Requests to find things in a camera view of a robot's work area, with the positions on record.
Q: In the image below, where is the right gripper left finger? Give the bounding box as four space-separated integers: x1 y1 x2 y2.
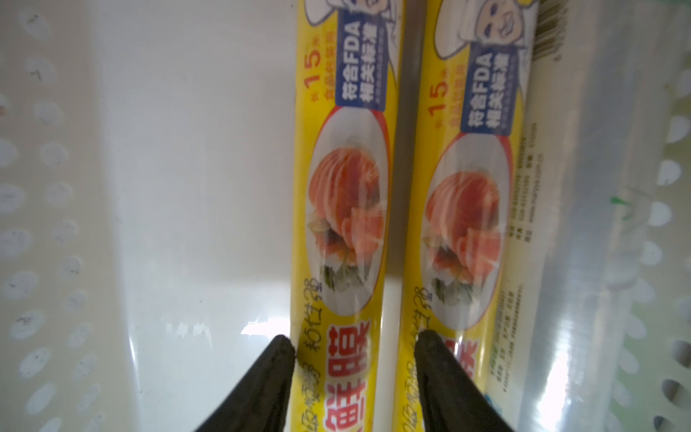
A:
197 335 295 432

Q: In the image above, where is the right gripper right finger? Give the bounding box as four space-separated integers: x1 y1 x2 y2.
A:
414 329 512 432

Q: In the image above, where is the yellow wrap roll group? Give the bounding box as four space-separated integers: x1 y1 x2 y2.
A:
392 0 540 431
289 1 406 431

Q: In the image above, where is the white plastic perforated basket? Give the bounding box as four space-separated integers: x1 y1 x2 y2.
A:
1 1 690 431

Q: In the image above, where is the white green wrap roll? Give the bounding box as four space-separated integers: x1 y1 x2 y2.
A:
487 1 690 431

